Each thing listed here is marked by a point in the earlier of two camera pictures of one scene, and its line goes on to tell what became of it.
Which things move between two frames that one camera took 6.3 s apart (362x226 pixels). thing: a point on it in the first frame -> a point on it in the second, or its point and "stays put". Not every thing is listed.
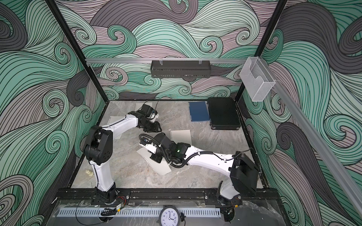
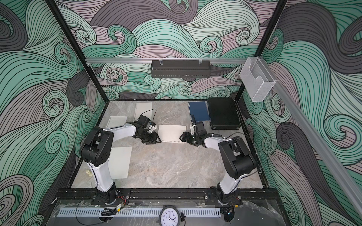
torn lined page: x=163 y=167 -> x=119 y=162
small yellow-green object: x=90 y=173 stays put
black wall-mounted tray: x=180 y=68 stays put
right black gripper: x=156 y=158 -> x=187 y=140
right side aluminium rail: x=348 y=185 stays put
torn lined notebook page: x=114 y=119 stays put
